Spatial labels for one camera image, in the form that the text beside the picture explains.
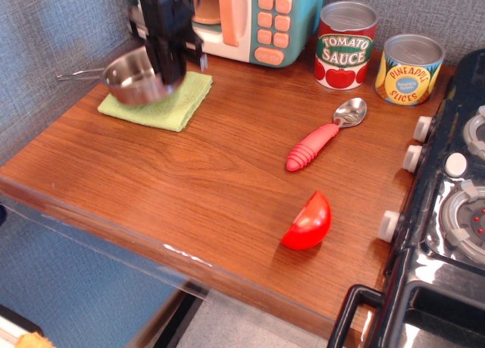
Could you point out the spoon with red handle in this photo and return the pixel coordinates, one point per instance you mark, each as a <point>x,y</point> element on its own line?
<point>349,114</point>

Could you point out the white stove knob upper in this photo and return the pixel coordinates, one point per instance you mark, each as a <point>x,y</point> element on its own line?
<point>422,128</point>

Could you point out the grey stove burner rear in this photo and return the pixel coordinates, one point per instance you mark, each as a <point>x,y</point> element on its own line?
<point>470,134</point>

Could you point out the grey stove burner front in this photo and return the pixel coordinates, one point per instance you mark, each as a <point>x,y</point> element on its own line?
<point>462,220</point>

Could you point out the black oven door handle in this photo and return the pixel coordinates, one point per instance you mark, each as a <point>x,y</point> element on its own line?
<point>357,295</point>

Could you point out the white stove knob middle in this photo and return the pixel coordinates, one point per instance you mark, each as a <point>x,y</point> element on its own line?
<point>411,159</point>

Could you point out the green folded towel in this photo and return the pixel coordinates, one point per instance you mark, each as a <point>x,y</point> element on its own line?
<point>172,113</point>

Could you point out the toy microwave teal white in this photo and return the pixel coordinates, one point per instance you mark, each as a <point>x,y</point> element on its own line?
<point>264,32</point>

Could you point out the white stove knob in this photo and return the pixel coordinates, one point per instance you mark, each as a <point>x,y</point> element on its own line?
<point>422,128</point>
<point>411,159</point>
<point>388,225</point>

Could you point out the black toy stove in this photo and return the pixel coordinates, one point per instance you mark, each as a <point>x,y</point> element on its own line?
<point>434,277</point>

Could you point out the white round stove button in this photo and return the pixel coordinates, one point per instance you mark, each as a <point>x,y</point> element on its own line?
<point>455,165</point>

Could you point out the tomato sauce can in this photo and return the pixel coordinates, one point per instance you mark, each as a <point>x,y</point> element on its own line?
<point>345,40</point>

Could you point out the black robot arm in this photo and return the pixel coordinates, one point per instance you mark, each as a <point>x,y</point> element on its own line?
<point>137,27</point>

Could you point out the stainless steel pot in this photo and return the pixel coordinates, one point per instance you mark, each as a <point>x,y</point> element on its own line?
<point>130,79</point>

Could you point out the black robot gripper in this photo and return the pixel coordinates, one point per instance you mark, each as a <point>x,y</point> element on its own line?
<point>170,39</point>

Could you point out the red plastic tomato half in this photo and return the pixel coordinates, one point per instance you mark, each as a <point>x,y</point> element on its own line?
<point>311,224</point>

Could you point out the pineapple slices can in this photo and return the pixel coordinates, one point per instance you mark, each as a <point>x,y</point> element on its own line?
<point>409,67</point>

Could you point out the orange plush toy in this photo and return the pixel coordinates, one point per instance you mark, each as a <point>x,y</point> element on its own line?
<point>33,340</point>

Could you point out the white stove knob lower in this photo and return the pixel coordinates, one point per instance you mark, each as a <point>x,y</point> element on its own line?
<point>388,225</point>

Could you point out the grey stove burner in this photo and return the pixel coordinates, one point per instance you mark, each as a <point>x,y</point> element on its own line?
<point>462,220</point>
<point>470,134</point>

